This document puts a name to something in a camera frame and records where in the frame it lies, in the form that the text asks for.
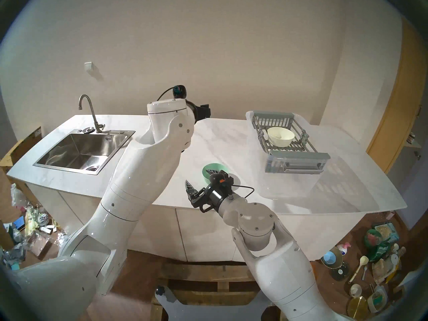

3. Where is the white counter cabinet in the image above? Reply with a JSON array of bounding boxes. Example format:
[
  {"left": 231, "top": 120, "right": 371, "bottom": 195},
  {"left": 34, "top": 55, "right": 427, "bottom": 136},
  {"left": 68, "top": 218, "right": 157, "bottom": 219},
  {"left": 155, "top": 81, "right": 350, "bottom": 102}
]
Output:
[{"left": 27, "top": 183, "right": 368, "bottom": 262}]

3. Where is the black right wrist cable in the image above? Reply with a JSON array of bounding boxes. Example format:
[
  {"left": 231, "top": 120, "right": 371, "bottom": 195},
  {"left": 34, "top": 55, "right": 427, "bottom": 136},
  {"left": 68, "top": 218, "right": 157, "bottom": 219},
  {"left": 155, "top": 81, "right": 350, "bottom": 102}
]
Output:
[{"left": 231, "top": 185, "right": 255, "bottom": 199}]

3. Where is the white container green sponge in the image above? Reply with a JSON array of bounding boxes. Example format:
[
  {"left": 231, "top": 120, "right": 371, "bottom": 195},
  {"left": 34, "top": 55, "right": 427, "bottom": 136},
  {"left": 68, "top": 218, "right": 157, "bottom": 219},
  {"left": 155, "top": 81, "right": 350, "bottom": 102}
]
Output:
[{"left": 367, "top": 285, "right": 388, "bottom": 313}]

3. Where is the cream plastic bowl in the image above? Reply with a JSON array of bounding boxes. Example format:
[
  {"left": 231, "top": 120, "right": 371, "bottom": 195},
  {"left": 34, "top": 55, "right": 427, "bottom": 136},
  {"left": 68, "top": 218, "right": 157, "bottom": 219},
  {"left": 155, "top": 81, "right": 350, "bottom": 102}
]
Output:
[{"left": 267, "top": 127, "right": 295, "bottom": 147}]

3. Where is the white plastic bag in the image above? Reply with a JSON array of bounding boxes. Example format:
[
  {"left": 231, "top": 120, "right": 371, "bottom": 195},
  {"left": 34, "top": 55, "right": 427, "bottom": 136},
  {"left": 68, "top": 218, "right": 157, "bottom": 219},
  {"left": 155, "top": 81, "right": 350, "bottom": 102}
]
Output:
[{"left": 11, "top": 184, "right": 27, "bottom": 209}]

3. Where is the wooden door frame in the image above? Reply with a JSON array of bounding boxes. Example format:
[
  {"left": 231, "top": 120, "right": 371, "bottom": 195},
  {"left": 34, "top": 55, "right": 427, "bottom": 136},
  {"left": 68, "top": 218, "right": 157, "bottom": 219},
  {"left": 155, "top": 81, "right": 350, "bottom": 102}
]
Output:
[{"left": 366, "top": 18, "right": 423, "bottom": 174}]

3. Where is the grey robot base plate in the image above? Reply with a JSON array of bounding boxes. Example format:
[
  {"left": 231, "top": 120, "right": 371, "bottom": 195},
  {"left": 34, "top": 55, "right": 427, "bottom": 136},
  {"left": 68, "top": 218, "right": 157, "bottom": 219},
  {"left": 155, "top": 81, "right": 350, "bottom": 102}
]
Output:
[{"left": 154, "top": 285, "right": 272, "bottom": 321}]

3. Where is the grey dish drying rack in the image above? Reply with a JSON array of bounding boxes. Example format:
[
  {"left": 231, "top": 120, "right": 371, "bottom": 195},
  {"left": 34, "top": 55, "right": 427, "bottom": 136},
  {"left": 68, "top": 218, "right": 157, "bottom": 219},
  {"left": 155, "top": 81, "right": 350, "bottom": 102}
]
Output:
[{"left": 253, "top": 112, "right": 331, "bottom": 174}]

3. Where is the mint green plastic bowl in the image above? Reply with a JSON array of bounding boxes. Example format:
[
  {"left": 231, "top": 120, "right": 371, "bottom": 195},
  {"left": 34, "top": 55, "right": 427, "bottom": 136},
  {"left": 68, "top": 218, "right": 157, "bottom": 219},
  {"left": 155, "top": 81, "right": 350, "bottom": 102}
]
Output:
[{"left": 202, "top": 163, "right": 229, "bottom": 185}]

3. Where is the yellow snack packet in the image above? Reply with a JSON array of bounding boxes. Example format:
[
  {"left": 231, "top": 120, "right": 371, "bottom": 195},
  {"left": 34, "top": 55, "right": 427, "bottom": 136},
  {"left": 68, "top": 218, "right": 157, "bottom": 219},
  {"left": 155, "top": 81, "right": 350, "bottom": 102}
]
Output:
[{"left": 26, "top": 210, "right": 40, "bottom": 235}]

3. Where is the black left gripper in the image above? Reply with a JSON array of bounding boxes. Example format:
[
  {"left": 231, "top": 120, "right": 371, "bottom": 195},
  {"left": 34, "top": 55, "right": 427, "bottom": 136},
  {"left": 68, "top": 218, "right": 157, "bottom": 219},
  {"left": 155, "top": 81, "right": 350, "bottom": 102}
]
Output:
[{"left": 187, "top": 101, "right": 211, "bottom": 124}]

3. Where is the wooden pallet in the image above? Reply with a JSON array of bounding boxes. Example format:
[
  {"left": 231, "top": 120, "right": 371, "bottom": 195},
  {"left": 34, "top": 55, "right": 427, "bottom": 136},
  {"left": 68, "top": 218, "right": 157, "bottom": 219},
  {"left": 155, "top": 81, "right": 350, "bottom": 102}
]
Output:
[{"left": 157, "top": 262, "right": 278, "bottom": 321}]

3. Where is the yellow round plate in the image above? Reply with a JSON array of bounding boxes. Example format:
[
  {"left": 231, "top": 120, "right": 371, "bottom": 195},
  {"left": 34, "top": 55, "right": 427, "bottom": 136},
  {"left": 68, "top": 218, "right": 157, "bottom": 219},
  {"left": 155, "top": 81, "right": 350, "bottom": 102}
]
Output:
[{"left": 347, "top": 296, "right": 368, "bottom": 319}]

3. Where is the green snack bag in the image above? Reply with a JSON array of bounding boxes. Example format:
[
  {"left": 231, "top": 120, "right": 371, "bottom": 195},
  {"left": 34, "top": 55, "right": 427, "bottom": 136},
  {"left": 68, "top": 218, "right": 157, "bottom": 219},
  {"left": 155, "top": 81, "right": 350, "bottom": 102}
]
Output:
[{"left": 368, "top": 238, "right": 392, "bottom": 262}]

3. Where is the teal food box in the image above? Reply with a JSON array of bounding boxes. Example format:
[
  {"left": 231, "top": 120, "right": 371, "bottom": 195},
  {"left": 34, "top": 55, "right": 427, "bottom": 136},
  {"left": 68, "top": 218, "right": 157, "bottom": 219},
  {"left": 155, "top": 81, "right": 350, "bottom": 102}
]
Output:
[{"left": 373, "top": 222, "right": 400, "bottom": 242}]

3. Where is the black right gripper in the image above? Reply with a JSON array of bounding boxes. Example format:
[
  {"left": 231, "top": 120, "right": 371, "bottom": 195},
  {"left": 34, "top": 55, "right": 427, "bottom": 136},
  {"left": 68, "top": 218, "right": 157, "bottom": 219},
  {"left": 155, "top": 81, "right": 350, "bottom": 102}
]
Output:
[{"left": 185, "top": 169, "right": 234, "bottom": 213}]

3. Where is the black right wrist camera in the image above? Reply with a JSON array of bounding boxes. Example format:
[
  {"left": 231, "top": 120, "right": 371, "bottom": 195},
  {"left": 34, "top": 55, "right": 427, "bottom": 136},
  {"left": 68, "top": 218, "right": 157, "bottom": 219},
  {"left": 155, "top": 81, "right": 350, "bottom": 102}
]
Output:
[{"left": 210, "top": 174, "right": 234, "bottom": 190}]

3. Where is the stainless steel sink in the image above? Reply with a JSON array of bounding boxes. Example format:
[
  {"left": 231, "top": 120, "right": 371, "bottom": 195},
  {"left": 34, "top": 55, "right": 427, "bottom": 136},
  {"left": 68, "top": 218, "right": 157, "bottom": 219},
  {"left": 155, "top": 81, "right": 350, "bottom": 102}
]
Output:
[{"left": 33, "top": 130, "right": 136, "bottom": 175}]

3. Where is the steel gooseneck faucet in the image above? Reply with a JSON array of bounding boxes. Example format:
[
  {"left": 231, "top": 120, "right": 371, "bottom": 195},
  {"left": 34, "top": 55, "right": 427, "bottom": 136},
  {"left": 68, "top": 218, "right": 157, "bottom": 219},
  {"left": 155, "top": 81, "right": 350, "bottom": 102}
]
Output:
[{"left": 78, "top": 94, "right": 106, "bottom": 133}]

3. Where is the cream plastic spoon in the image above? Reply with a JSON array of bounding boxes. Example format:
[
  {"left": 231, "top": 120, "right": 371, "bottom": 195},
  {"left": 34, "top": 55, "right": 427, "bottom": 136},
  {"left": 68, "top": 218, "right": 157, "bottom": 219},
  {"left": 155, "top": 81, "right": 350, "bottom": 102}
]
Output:
[{"left": 349, "top": 256, "right": 369, "bottom": 284}]

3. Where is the dark glass lid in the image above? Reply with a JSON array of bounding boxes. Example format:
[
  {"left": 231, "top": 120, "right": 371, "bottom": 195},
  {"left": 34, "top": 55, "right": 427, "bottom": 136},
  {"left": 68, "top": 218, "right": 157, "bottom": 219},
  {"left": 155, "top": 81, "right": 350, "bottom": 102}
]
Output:
[{"left": 331, "top": 262, "right": 350, "bottom": 281}]

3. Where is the clear plastic storage bin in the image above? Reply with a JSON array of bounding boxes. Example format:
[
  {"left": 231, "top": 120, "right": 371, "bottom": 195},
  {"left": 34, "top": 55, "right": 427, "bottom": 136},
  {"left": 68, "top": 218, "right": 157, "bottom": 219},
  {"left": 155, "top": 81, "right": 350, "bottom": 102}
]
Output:
[{"left": 246, "top": 110, "right": 332, "bottom": 200}]

